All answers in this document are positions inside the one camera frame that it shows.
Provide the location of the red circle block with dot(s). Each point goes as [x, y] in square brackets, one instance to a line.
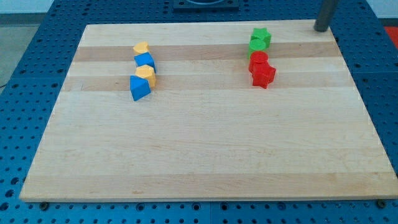
[257, 58]

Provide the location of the green circle block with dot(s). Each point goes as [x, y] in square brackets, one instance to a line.
[256, 45]

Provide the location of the wooden board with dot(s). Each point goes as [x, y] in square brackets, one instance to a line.
[205, 132]

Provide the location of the blue triangle block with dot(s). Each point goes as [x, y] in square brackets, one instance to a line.
[139, 87]

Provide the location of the yellow hexagon block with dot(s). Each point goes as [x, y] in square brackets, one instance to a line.
[147, 72]

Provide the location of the red star block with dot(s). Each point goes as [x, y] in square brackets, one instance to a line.
[263, 75]

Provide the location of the blue cube block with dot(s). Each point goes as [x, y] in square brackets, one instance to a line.
[145, 59]

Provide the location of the yellow heart block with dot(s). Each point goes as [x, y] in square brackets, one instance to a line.
[141, 48]

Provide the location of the green star block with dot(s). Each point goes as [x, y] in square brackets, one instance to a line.
[262, 34]

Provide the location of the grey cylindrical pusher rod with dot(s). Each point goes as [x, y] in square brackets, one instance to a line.
[325, 15]

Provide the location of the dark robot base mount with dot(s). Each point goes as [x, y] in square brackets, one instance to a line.
[204, 5]

